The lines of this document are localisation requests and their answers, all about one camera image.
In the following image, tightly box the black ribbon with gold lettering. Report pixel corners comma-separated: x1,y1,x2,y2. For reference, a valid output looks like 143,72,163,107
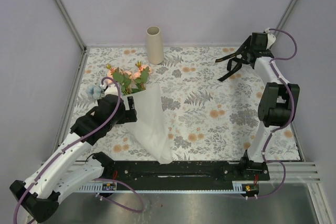
215,35,251,82

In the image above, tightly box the artificial flower bouquet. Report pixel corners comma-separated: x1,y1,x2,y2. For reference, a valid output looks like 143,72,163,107
86,61,152,101

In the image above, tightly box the white wrapping paper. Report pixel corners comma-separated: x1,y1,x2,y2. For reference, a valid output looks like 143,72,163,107
123,83,172,164

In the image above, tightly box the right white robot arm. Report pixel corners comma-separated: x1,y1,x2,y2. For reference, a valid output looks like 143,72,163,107
239,28,300,180

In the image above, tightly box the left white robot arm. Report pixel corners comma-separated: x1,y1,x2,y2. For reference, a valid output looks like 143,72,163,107
10,94,137,223

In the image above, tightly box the beige ceramic vase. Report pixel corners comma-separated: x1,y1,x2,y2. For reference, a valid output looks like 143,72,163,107
146,26,164,65

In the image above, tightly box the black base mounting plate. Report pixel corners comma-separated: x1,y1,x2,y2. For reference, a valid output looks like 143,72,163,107
101,161,270,184

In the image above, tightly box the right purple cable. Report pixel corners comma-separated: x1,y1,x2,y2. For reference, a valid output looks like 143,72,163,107
244,27,299,200

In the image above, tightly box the purple cable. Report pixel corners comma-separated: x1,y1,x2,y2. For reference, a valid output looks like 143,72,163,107
13,77,146,222
244,27,299,200

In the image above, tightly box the aluminium frame rail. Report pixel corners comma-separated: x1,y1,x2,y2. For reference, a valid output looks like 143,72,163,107
52,0,88,151

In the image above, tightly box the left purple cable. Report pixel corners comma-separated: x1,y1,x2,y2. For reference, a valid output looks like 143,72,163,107
13,77,146,222

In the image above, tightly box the white slotted cable duct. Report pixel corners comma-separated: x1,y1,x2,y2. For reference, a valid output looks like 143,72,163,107
77,177,259,194

